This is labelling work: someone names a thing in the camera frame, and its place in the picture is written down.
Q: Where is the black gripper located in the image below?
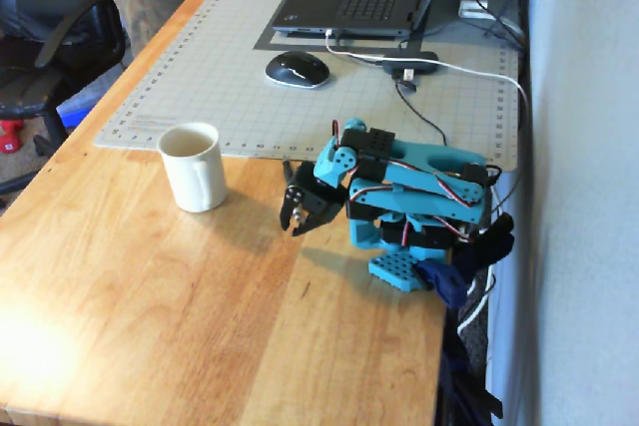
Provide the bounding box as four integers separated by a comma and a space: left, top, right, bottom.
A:
278, 162, 346, 238

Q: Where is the white ceramic mug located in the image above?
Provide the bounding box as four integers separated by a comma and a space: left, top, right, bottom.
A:
157, 122, 230, 213

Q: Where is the grey gridded cutting mat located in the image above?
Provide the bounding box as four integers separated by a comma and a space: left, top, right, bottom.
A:
93, 0, 520, 173

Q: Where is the black computer mouse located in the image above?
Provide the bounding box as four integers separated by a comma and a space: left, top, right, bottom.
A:
264, 50, 331, 90

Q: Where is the dark blue table clamp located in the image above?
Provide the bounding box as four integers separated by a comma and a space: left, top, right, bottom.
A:
416, 213, 516, 311

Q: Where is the black usb hub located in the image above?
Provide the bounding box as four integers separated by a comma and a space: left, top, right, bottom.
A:
381, 50, 440, 76

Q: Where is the black office chair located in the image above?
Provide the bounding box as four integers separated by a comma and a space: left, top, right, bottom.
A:
0, 0, 126, 198

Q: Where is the red dumbbell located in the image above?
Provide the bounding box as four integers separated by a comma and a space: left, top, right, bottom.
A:
0, 119, 25, 156

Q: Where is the black cable bundle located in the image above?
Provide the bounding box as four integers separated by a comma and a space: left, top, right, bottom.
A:
473, 0, 529, 54

